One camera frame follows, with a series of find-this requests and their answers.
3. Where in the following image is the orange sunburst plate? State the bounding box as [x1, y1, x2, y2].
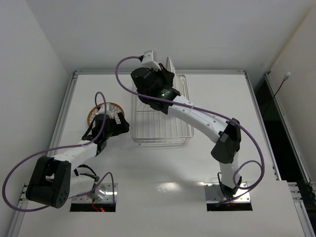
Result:
[166, 57, 176, 75]

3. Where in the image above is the brown floral plate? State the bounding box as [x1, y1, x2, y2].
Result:
[87, 102, 124, 126]

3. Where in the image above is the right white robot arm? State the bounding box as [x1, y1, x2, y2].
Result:
[131, 67, 242, 198]

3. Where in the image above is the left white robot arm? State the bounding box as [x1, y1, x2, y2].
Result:
[26, 112, 129, 208]

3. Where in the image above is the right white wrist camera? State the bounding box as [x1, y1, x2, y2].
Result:
[141, 50, 161, 71]

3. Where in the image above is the metal wire dish rack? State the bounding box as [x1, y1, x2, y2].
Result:
[130, 74, 195, 146]

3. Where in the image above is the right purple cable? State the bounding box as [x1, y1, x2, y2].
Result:
[116, 56, 265, 205]

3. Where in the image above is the purple cable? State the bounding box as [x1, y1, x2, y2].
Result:
[116, 56, 265, 205]
[1, 91, 114, 212]

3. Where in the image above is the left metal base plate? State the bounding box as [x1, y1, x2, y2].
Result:
[72, 183, 118, 204]

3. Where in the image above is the metal base plate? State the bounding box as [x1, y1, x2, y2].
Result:
[72, 183, 118, 204]
[204, 183, 251, 204]

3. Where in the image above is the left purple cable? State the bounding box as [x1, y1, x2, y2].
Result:
[1, 91, 114, 212]

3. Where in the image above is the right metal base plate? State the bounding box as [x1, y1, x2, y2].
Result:
[204, 183, 251, 204]

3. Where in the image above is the black wall cable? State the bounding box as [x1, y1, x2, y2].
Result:
[273, 72, 291, 98]

